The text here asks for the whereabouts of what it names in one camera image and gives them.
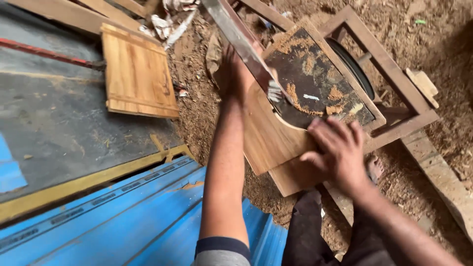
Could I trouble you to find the person's right hand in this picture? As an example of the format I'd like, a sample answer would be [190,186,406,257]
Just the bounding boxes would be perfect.
[300,117,371,197]

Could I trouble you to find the person's left hand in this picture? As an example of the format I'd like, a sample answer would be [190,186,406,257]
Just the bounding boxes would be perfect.
[216,44,264,103]

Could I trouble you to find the curved cut wooden board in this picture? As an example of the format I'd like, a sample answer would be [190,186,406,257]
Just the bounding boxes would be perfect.
[242,79,370,176]

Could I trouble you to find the crumpled white paper scraps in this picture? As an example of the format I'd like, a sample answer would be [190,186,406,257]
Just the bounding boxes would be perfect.
[138,0,201,51]

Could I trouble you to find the dark sawdust covered saw table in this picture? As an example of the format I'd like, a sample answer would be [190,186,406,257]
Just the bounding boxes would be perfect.
[264,26,376,131]

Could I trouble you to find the light wooden panel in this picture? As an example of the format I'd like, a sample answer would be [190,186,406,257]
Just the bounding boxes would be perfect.
[100,23,180,119]

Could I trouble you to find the black saw wheel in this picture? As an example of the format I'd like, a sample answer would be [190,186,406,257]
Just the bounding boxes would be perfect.
[327,37,376,101]

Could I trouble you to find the flat wooden base board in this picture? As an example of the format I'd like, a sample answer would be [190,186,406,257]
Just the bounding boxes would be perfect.
[268,153,335,198]

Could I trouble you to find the pile of brown wooden planks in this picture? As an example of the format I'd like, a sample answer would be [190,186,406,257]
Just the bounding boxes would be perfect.
[7,0,161,46]

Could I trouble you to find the person's bare foot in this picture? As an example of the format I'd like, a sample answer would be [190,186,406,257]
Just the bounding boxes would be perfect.
[365,155,385,185]

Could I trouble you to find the dark grey flat sheet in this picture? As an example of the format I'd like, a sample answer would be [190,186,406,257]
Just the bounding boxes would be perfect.
[0,3,185,204]

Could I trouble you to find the small pale wooden block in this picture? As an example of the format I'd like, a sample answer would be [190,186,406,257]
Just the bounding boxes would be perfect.
[404,67,440,110]

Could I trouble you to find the person's dark trousers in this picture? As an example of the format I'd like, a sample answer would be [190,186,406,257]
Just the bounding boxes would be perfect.
[282,188,398,266]

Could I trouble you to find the red metal bar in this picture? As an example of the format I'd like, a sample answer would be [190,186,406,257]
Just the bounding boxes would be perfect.
[0,37,107,71]

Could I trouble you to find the person's grey sleeve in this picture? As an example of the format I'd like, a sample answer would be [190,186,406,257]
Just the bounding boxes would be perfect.
[191,236,253,266]

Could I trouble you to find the blue corrugated metal sheet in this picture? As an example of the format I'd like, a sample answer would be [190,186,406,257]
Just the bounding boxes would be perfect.
[0,155,289,266]

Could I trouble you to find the yellow wooden strip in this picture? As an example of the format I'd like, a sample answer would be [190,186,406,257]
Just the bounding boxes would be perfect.
[0,143,194,224]

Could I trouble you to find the long weathered wooden plank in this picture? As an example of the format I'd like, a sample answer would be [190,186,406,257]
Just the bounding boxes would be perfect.
[401,129,473,242]

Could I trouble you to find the small blue sheet piece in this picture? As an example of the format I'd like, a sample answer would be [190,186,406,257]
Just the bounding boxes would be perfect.
[0,132,29,194]

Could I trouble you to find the brown wooden saw frame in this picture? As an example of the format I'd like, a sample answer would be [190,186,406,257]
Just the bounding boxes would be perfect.
[236,0,440,156]

